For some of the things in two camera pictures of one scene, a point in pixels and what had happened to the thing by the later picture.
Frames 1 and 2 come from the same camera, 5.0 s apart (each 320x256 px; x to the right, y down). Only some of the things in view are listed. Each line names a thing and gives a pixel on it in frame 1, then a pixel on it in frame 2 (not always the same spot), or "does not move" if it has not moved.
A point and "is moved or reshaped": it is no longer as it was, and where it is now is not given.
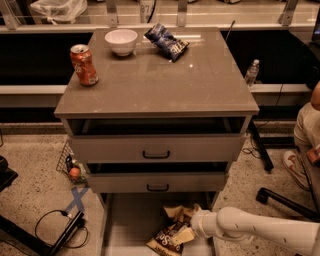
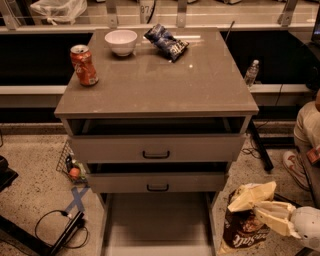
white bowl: [122, 41] does not move
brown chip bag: [174, 217] is moved or reshaped
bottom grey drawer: [129, 220] does not move
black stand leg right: [264, 153] does not move
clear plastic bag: [60, 10] does not move
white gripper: [199, 222] to [307, 227]
